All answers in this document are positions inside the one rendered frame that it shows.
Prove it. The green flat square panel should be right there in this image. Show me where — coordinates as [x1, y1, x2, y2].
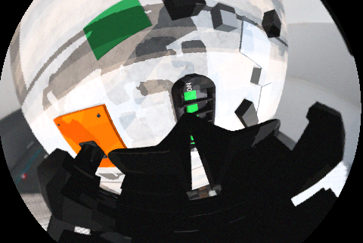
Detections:
[84, 0, 151, 60]

